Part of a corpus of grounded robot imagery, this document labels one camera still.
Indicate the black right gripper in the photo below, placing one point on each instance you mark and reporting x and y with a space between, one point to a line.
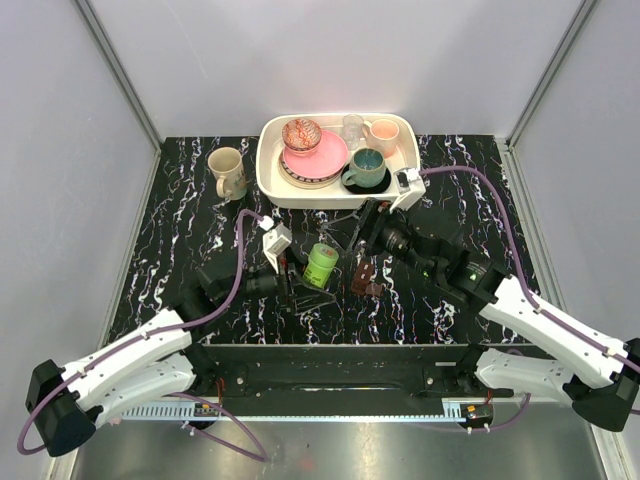
376 216

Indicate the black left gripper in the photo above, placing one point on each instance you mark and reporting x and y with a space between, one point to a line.
305 298

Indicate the green pill bottle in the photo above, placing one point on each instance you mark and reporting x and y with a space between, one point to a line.
320 264

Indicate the brown pill organizer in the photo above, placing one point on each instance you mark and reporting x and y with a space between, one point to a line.
362 282

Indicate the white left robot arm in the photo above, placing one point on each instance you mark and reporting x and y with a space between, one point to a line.
68 404

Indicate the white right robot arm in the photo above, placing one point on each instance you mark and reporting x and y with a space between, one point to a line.
595 374

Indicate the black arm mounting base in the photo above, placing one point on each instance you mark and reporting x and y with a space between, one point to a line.
338 374

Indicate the black saucer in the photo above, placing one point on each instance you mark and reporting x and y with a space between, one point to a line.
385 182

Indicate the striped rim plate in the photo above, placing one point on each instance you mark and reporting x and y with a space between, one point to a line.
300 181

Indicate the teal green mug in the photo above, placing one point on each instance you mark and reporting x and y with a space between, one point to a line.
366 169

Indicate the pink plate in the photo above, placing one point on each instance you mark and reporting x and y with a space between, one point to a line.
328 159

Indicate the white rectangular basin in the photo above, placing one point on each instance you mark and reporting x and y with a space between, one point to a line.
281 189

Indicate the peach pink mug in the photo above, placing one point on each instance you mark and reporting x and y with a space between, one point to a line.
383 136

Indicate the red patterned glass bowl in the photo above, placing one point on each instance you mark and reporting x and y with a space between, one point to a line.
301 136

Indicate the clear glass cup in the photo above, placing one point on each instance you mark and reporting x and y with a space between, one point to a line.
355 130

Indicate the beige floral mug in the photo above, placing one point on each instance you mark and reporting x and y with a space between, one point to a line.
226 164

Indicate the right orange power connector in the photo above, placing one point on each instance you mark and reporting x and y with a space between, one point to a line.
474 412

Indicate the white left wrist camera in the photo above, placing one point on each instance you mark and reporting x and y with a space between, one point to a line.
275 240

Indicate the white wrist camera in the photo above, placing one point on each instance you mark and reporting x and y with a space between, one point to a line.
411 188
275 240

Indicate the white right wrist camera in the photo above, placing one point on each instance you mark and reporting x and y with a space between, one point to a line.
411 188

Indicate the white slotted cable duct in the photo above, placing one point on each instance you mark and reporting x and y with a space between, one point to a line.
436 411

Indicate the right aluminium frame post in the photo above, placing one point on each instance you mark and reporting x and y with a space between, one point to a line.
577 24

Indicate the aluminium frame post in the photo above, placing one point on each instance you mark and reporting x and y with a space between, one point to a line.
577 24
114 64

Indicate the left aluminium frame post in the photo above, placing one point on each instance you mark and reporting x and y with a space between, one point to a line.
114 64

